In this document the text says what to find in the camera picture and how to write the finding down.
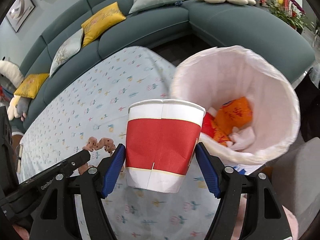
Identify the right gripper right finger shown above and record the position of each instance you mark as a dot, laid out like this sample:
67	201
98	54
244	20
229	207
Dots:
264	216

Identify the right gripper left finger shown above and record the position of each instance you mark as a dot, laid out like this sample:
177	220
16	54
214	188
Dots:
57	217

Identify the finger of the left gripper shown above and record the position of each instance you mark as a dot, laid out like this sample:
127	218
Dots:
77	160

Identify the white glove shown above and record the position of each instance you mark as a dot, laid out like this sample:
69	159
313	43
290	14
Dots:
240	139

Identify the red white paper cup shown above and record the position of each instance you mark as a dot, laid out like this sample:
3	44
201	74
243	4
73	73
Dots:
160	139

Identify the red tissue packet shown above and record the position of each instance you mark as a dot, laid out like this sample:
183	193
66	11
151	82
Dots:
208	125

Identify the orange plastic snack wrapper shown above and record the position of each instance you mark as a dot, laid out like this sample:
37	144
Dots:
236	113

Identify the white lined trash bin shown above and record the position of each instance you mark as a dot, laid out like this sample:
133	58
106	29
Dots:
216	76

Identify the person's left hand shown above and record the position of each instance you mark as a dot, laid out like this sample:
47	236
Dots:
23	233

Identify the pink hair scrunchie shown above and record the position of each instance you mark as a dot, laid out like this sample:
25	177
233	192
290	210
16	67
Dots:
106	143

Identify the book on side table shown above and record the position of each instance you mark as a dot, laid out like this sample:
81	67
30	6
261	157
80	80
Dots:
19	151

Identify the grey mouse plush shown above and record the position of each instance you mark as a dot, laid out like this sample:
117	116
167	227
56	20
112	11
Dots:
22	108

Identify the yellow cushion left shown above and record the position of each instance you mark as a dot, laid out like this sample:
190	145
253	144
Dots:
31	85

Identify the yellow cushion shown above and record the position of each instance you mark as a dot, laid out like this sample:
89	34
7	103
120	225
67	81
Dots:
31	85
100	22

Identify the white alpaca plush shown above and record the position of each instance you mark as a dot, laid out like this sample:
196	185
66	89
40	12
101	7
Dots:
12	72

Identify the grey green cushion left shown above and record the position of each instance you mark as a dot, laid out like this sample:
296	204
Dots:
68	49

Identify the grey green cushion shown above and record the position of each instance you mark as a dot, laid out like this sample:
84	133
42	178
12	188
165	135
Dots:
155	0
68	49

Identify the yellow cushion centre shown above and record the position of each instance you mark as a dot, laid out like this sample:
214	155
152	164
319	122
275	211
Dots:
100	22

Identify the dark green sectional sofa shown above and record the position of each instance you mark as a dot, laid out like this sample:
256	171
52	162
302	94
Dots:
192	22

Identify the grey green cushion right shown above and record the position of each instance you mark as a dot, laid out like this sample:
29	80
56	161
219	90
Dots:
155	0

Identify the potted orchid plant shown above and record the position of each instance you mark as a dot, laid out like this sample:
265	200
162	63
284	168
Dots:
289	11

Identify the framed wall picture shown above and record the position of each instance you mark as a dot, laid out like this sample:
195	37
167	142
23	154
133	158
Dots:
19	12

